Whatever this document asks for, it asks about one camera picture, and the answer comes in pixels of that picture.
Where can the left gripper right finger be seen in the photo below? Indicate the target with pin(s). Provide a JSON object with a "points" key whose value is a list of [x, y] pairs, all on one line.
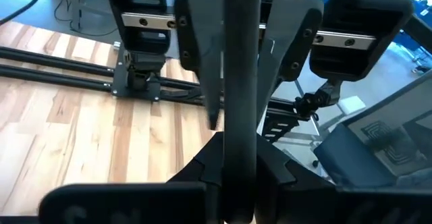
{"points": [[303, 203]]}

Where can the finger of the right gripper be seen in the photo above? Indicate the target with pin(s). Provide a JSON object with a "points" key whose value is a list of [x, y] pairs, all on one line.
{"points": [[202, 31], [290, 35]]}

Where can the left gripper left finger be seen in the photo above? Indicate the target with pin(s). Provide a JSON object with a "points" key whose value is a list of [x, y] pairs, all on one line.
{"points": [[135, 203]]}

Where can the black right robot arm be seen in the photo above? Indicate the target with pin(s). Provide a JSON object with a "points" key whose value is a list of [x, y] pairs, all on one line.
{"points": [[145, 69]]}

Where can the black jointed clamp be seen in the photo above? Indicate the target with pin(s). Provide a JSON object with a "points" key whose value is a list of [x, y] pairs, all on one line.
{"points": [[317, 99]]}

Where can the white box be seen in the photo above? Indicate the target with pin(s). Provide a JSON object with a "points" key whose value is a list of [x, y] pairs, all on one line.
{"points": [[351, 105]]}

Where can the grey patterned board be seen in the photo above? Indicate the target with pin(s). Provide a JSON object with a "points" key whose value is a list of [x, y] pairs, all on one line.
{"points": [[398, 122]]}

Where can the grey metal stand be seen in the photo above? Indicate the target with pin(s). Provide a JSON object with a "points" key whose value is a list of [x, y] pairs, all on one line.
{"points": [[76, 4]]}

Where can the black aluminium table frame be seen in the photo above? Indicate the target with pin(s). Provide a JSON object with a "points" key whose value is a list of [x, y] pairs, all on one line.
{"points": [[50, 61]]}

